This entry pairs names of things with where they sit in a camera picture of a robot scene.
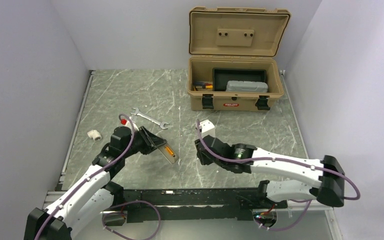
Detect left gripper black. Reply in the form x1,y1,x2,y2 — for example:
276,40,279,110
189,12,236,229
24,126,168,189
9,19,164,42
122,125,167,159

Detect orange AA battery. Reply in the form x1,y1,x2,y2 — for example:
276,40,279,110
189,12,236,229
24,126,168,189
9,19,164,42
164,146,175,157

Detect beige remote control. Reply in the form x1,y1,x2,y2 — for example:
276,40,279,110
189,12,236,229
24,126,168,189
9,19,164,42
157,143,179,164

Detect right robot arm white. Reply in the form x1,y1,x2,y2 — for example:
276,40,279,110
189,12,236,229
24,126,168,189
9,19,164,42
194,135,345,208

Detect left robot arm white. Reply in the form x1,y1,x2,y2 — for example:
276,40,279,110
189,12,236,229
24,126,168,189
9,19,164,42
23,126,168,240

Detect white PVC elbow fitting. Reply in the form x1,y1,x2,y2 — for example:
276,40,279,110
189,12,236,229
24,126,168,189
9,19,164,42
87,129,102,142

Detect silver combination wrench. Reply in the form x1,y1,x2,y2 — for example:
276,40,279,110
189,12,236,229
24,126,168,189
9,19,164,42
131,107,170,130

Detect grey plastic case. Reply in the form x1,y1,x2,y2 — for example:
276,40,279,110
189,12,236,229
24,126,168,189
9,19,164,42
226,80,269,93

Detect black tray in toolbox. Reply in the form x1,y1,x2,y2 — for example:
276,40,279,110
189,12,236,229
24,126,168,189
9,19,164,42
212,67,268,92

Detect tan plastic toolbox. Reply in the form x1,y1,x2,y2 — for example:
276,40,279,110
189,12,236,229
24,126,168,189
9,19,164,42
187,6,291,112

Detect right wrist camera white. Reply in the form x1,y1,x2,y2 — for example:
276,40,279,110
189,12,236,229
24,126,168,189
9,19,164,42
199,119,216,138

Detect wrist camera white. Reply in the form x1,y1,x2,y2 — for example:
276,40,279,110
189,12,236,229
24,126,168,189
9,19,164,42
119,115,139,131
199,119,216,138

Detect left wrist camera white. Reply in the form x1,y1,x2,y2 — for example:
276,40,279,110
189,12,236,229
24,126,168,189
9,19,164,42
119,115,139,131

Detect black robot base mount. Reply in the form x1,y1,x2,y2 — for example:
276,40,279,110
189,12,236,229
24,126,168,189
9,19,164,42
110,187,288,223

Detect yellow-handled tools in toolbox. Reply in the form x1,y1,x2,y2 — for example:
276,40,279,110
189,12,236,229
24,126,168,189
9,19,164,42
192,81,213,91

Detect aluminium frame rail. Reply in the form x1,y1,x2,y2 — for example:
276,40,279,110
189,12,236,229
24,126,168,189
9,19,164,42
41,187,334,213

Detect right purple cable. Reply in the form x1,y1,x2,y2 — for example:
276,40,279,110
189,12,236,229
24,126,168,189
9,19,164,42
195,118,361,232

